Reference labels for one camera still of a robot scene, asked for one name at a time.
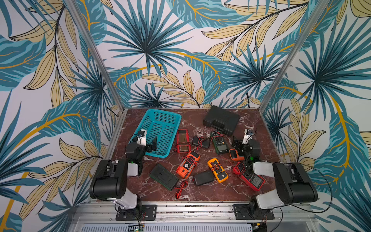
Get red multimeter face down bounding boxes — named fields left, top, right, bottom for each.
left=175, top=129, right=191, bottom=154

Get red grey multimeter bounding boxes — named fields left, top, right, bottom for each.
left=233, top=161, right=266, bottom=191

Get red black test leads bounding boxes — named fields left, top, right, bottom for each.
left=175, top=180, right=188, bottom=199

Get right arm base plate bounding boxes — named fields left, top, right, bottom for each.
left=231, top=204, right=275, bottom=221

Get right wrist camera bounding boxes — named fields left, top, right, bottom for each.
left=242, top=129, right=255, bottom=145

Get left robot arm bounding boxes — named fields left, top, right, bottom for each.
left=89, top=136, right=157, bottom=212

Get green multimeter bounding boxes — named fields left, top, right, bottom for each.
left=210, top=130, right=229, bottom=155

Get black green multimeter face down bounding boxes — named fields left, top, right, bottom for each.
left=149, top=163, right=179, bottom=190

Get orange black multimeter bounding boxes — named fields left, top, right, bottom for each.
left=175, top=150, right=200, bottom=179

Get yellow multimeter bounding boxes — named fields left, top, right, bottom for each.
left=207, top=158, right=229, bottom=183

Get small black case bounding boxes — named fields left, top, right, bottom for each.
left=193, top=170, right=214, bottom=186

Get aluminium front rail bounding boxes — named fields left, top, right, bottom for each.
left=71, top=201, right=318, bottom=225

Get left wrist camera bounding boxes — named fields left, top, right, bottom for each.
left=136, top=130, right=147, bottom=146

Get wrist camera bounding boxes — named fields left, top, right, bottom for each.
left=242, top=129, right=255, bottom=145
left=136, top=130, right=147, bottom=146

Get black plastic tool case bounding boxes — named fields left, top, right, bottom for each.
left=203, top=106, right=241, bottom=136

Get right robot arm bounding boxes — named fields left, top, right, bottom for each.
left=230, top=139, right=318, bottom=213

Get small orange clamp meter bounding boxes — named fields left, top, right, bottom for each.
left=229, top=148, right=245, bottom=161

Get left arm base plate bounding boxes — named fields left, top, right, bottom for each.
left=116, top=205, right=157, bottom=221

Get teal plastic basket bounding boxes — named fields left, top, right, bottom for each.
left=134, top=109, right=182, bottom=159

